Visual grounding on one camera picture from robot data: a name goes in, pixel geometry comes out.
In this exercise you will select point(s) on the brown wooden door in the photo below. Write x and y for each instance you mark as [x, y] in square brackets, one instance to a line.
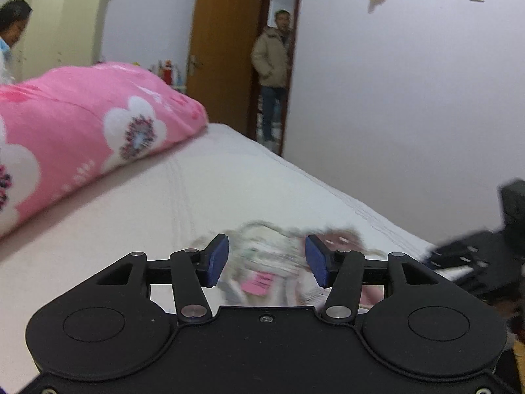
[225, 49]

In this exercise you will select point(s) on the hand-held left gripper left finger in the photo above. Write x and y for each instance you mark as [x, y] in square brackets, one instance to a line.
[216, 260]

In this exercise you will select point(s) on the pink floral quilt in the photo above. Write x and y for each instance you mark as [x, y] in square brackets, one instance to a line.
[61, 111]

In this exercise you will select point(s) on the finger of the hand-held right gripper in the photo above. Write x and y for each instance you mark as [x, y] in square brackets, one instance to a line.
[496, 283]
[467, 250]

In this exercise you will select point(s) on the pale green wardrobe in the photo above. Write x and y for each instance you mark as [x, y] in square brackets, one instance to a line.
[65, 24]

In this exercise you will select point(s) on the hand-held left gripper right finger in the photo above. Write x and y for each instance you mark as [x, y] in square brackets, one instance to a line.
[318, 260]

